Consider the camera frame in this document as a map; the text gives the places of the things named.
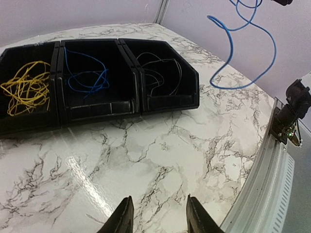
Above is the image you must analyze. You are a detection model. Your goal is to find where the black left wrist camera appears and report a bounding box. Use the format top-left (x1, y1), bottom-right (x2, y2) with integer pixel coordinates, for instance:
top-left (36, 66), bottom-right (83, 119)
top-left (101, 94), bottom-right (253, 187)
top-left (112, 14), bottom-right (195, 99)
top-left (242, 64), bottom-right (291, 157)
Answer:
top-left (273, 0), bottom-right (293, 6)

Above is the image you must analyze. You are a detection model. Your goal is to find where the white cable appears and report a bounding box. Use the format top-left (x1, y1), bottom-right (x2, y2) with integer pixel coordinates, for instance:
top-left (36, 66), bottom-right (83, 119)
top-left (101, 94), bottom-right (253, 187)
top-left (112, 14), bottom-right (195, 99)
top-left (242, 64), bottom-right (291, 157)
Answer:
top-left (0, 60), bottom-right (52, 117)

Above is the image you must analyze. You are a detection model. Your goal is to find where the black storage bin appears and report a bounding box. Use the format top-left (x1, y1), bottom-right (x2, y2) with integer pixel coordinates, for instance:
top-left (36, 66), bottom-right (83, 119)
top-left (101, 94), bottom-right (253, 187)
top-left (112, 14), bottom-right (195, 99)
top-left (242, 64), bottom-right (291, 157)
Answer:
top-left (55, 39), bottom-right (140, 126)
top-left (120, 38), bottom-right (200, 115)
top-left (0, 42), bottom-right (60, 136)

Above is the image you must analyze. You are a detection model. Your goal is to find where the aluminium front table rail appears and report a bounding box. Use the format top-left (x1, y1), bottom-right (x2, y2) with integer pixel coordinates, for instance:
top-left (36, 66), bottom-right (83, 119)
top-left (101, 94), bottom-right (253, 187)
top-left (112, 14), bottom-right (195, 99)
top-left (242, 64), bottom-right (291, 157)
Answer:
top-left (220, 98), bottom-right (295, 233)

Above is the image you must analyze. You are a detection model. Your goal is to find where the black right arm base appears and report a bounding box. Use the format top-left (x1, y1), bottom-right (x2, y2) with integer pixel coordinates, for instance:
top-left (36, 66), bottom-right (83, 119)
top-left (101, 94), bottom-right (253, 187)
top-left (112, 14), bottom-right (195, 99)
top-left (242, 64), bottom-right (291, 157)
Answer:
top-left (269, 79), bottom-right (311, 147)

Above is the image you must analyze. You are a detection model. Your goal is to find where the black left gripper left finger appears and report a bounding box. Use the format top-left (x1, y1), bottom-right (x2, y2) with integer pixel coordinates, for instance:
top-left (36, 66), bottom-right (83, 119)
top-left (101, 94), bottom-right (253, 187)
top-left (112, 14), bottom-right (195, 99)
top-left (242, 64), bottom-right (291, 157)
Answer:
top-left (97, 196), bottom-right (134, 233)

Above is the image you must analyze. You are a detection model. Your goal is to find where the black right storage bin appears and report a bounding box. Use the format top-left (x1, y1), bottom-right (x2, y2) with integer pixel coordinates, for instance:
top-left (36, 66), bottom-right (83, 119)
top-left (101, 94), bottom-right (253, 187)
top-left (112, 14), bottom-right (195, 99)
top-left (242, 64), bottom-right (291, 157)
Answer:
top-left (120, 38), bottom-right (200, 115)

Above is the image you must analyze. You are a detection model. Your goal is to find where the grey cable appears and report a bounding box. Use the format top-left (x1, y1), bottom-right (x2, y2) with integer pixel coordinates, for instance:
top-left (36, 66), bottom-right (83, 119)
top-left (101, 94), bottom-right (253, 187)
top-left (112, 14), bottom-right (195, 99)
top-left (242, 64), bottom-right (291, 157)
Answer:
top-left (136, 52), bottom-right (183, 97)

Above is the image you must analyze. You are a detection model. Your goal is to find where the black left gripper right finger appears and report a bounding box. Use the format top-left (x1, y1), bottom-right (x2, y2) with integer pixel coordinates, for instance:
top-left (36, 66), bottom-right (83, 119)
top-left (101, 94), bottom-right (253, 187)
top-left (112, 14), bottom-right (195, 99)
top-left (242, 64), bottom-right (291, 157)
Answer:
top-left (186, 195), bottom-right (224, 233)

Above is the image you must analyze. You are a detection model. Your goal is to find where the black left storage bin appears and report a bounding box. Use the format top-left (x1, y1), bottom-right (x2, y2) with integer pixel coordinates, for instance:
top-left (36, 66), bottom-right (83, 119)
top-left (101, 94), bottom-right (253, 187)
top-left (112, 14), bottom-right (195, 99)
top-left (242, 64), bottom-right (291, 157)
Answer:
top-left (0, 42), bottom-right (60, 136)

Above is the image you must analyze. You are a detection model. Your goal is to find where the black middle storage bin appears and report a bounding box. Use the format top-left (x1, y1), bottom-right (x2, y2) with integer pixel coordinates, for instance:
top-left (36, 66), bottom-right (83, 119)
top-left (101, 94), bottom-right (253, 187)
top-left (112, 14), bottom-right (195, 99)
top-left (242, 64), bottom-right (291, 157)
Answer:
top-left (55, 39), bottom-right (140, 126)

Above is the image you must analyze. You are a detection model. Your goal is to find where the aluminium right corner post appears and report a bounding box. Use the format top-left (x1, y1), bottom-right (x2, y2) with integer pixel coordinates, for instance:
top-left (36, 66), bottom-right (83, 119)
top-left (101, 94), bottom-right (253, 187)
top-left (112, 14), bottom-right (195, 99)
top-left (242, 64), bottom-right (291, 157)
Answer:
top-left (154, 0), bottom-right (170, 25)

